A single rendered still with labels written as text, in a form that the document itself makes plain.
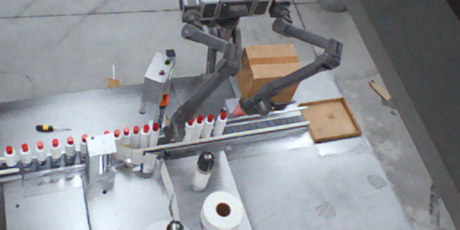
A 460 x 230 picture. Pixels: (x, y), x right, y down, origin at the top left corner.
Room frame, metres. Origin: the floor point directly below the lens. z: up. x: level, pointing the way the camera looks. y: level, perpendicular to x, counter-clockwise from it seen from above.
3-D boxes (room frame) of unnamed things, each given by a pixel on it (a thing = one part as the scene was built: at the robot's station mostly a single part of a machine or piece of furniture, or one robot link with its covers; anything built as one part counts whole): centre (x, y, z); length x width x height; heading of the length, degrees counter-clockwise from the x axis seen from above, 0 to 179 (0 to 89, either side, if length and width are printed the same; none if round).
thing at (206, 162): (1.47, -0.27, 1.03); 0.09 x 0.09 x 0.30
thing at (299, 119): (1.70, -0.09, 0.86); 1.65 x 0.08 x 0.04; 113
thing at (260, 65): (2.23, -0.59, 0.99); 0.30 x 0.24 x 0.27; 107
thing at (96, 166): (1.45, 0.27, 1.01); 0.14 x 0.13 x 0.26; 113
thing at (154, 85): (1.74, 0.05, 1.38); 0.17 x 0.10 x 0.19; 168
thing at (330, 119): (2.09, -1.00, 0.85); 0.30 x 0.26 x 0.04; 113
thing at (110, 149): (1.45, 0.27, 1.14); 0.14 x 0.11 x 0.01; 113
